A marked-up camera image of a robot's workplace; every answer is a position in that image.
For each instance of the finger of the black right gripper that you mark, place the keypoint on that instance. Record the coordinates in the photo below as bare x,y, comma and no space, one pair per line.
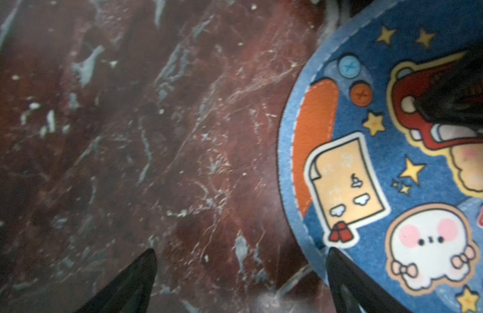
353,290

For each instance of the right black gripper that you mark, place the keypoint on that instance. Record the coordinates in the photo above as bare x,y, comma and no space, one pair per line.
446,103

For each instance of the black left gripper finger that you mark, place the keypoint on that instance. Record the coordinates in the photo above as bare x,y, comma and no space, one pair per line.
130,291

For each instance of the blue cartoon toast coaster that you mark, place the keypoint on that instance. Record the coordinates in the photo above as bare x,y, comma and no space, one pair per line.
360,170

